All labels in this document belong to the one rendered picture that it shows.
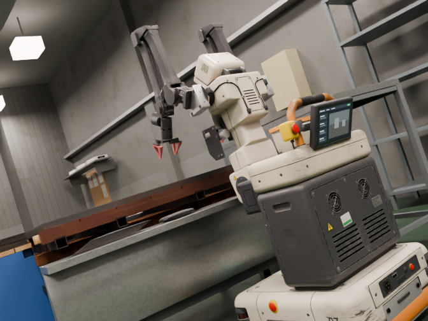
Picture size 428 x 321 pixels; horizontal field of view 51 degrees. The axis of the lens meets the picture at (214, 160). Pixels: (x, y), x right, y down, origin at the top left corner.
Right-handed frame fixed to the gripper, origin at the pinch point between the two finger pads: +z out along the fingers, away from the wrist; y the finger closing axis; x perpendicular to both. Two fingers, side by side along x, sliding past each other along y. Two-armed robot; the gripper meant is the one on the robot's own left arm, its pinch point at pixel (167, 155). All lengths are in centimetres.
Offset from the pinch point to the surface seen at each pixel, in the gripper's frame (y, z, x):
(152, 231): 29.9, 22.7, 27.6
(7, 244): 75, 35, -28
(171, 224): 20.3, 22.1, 28.9
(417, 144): -142, 10, 66
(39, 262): 68, 40, -10
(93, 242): 53, 24, 16
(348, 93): -99, -24, 41
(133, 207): 24.9, 20.0, 4.4
